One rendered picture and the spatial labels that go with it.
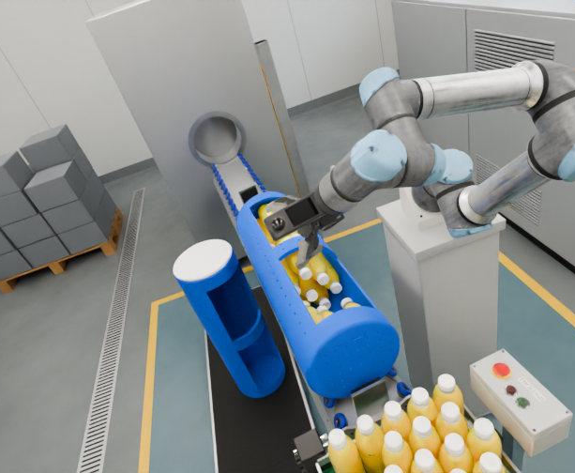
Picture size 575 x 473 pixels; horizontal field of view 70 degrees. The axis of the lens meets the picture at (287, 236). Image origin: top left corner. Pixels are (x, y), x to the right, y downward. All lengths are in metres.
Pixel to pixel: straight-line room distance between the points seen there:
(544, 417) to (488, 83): 0.70
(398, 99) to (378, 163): 0.18
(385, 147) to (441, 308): 1.07
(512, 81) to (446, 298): 0.90
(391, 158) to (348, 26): 5.70
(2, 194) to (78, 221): 0.65
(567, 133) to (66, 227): 4.21
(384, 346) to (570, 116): 0.69
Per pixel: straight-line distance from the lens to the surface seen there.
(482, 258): 1.58
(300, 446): 1.21
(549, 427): 1.11
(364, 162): 0.64
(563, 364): 2.59
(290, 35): 6.08
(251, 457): 2.26
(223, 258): 1.83
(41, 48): 6.16
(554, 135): 0.99
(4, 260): 4.92
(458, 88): 0.85
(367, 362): 1.22
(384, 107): 0.76
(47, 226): 4.60
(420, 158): 0.72
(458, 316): 1.72
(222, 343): 2.07
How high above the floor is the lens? 2.05
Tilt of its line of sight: 34 degrees down
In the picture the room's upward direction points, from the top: 19 degrees counter-clockwise
